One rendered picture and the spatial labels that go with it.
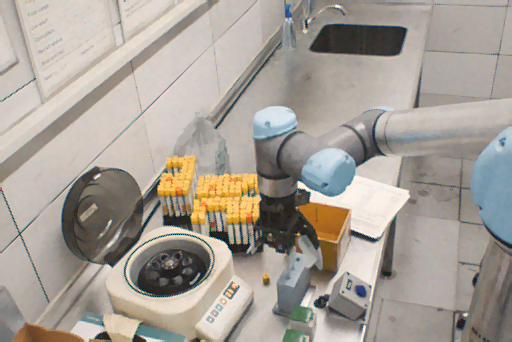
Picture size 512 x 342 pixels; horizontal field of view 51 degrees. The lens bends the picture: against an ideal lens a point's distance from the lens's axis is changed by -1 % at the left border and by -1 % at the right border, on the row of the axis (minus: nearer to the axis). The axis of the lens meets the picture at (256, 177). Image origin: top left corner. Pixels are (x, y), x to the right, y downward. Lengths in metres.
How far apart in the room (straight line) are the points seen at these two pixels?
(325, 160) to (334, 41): 2.08
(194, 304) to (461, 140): 0.62
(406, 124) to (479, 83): 2.46
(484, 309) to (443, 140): 0.24
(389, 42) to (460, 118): 2.07
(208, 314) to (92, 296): 0.32
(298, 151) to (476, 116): 0.27
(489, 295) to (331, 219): 0.75
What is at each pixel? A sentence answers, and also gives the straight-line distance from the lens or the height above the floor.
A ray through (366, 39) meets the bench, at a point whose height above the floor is 0.80.
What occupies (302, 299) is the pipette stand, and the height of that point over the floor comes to 0.89.
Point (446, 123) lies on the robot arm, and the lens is 0.81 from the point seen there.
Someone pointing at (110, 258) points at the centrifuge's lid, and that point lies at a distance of 1.29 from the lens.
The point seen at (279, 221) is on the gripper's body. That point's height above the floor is 1.17.
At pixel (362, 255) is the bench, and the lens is 1.38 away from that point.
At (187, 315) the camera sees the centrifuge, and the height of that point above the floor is 0.97.
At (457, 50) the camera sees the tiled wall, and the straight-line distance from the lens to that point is 3.23.
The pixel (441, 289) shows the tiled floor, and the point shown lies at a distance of 2.56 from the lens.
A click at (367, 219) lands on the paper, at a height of 0.89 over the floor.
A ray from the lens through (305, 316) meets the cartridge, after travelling 1.15.
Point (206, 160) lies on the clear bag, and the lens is 1.58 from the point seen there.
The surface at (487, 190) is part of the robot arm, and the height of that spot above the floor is 1.48.
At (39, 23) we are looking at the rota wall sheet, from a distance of 1.18.
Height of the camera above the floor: 1.81
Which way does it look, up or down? 34 degrees down
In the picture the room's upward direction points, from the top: 5 degrees counter-clockwise
